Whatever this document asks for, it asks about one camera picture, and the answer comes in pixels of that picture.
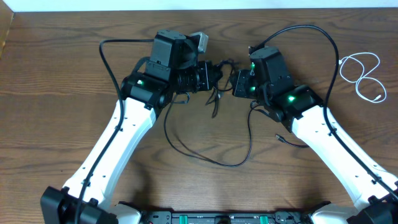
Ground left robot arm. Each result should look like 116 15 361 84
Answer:
40 30 221 223

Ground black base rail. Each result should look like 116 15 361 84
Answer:
139 211 305 224

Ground black USB cable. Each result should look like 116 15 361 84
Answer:
163 58 310 168

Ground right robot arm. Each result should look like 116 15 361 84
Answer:
233 47 397 223

